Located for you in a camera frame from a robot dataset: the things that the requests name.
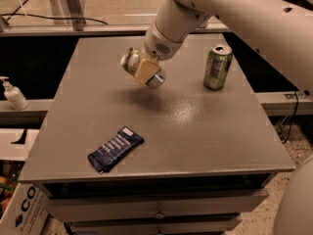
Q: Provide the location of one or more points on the white pump bottle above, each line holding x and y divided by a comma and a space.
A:
13, 94

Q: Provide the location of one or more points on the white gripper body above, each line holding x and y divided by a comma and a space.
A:
158, 45

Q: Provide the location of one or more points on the green soda can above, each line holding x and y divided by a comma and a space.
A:
217, 65

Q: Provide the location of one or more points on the cabinet drawer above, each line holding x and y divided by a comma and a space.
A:
157, 206
174, 225

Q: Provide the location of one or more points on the grey drawer cabinet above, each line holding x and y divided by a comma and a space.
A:
195, 139

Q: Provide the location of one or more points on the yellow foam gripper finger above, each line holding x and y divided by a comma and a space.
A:
147, 69

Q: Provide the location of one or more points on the upper cabinet drawer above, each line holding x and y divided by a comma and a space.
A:
157, 206

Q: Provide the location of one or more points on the white 7up can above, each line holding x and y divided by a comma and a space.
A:
131, 60

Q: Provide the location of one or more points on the white cardboard box with letters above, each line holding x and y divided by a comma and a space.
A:
25, 214

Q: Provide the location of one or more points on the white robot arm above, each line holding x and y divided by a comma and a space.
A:
283, 34

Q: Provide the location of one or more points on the lower cabinet drawer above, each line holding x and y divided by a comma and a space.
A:
174, 225

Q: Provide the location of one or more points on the dark blue snack bar wrapper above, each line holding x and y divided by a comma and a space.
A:
106, 157

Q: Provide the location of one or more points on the metal railing bracket left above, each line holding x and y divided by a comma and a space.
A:
76, 10

